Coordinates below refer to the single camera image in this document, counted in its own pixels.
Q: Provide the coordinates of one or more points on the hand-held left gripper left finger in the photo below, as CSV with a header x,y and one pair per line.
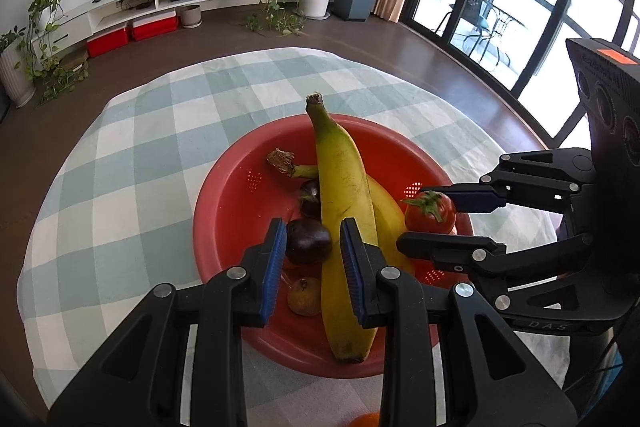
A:
x,y
272,272

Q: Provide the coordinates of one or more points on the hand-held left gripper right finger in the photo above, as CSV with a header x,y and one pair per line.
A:
x,y
352,277

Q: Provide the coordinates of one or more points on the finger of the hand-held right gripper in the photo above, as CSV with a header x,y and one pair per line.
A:
x,y
450,249
470,199

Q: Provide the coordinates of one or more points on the red tomato with green stem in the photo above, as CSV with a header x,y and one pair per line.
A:
x,y
432,219

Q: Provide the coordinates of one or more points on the banana with brown frayed stem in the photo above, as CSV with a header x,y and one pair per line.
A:
x,y
387,217

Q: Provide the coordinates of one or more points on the red plastic colander basin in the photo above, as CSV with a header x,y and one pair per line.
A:
x,y
240,207

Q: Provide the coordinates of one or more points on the large yellow green banana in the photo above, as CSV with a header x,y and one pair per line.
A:
x,y
340,167

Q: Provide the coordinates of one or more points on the brown round fruit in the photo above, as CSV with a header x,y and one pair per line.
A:
x,y
304,299

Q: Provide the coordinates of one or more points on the large dark purple fruit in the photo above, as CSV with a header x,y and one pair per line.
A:
x,y
307,242

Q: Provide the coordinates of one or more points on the small dark purple fruit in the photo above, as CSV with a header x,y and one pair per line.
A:
x,y
310,202

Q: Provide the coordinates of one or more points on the orange mandarin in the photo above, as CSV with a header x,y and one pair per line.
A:
x,y
365,421

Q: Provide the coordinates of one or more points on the black outdoor table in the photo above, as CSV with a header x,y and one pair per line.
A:
x,y
500,19

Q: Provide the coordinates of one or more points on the black outdoor chair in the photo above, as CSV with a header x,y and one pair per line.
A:
x,y
462,14

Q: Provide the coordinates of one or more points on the green white checked tablecloth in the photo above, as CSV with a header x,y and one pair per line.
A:
x,y
150,132

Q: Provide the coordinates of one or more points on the empty beige round pot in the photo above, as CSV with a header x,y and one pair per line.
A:
x,y
190,17

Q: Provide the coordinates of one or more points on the red storage box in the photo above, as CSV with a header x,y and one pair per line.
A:
x,y
107,42
155,26

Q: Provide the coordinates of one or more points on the plant in white ribbed pot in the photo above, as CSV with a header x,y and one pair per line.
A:
x,y
15,77

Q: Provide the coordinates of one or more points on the trailing pothos in white pot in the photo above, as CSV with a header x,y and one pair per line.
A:
x,y
47,22

